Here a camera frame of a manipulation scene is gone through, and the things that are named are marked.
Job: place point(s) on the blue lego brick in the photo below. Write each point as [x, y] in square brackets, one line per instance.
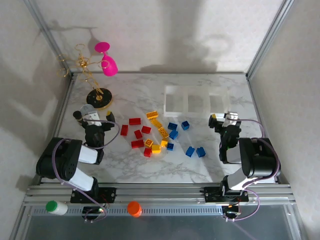
[170, 146]
[190, 151]
[185, 125]
[173, 134]
[200, 152]
[172, 125]

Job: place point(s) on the yellow lego brick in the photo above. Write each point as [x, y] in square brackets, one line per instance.
[148, 142]
[152, 114]
[164, 143]
[156, 148]
[156, 122]
[163, 132]

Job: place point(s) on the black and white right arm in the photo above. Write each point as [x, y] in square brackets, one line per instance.
[260, 160]

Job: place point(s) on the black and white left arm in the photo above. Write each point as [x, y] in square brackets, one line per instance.
[85, 153]

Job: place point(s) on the red lego brick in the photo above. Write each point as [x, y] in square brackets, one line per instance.
[147, 152]
[134, 121]
[137, 144]
[146, 129]
[124, 130]
[138, 134]

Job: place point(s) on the clear three-compartment container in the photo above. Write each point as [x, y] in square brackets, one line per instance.
[175, 100]

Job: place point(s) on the pink plastic wine glass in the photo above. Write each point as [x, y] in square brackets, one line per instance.
[110, 66]

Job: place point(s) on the small black controller board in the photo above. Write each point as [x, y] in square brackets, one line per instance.
[91, 210]
[231, 212]

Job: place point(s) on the white bottle green cap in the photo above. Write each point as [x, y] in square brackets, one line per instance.
[60, 208]

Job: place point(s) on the orange capped bottle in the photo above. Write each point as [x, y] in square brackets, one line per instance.
[135, 208]

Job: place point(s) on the perforated grey metal strip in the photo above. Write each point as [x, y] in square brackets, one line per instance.
[175, 211]

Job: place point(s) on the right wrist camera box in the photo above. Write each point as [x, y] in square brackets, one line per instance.
[231, 117]

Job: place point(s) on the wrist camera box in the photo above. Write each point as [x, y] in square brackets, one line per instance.
[231, 117]
[88, 113]

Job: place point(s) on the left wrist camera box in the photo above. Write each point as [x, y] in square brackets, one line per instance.
[88, 113]

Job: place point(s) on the aluminium side rail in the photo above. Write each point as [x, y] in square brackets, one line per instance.
[65, 102]
[251, 88]

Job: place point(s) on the aluminium frame post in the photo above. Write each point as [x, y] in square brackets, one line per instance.
[268, 37]
[52, 37]

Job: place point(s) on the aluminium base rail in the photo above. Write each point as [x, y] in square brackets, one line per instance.
[160, 196]

